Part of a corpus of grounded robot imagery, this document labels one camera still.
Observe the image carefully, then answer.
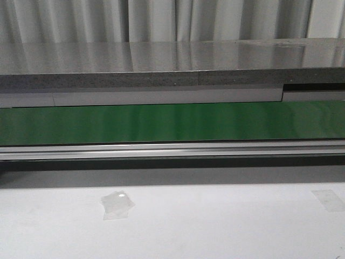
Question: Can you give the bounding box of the clear tape patch left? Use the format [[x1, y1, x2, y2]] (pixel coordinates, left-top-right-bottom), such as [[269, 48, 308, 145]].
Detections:
[[100, 190, 135, 220]]

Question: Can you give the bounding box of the grey conveyor back guard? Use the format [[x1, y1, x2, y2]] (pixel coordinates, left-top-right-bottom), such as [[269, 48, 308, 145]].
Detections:
[[1, 67, 344, 108]]

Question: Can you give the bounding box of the green conveyor belt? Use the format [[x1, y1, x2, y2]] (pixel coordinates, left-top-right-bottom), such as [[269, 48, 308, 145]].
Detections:
[[1, 101, 344, 146]]

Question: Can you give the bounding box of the clear tape strip right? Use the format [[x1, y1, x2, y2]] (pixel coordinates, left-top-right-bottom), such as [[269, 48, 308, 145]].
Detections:
[[312, 190, 344, 212]]

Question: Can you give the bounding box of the white pleated curtain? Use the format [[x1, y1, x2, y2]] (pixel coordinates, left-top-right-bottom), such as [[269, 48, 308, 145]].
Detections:
[[1, 1, 344, 43]]

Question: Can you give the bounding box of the aluminium conveyor front rail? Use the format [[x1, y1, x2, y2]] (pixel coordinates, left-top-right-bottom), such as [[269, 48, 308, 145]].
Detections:
[[1, 140, 344, 161]]

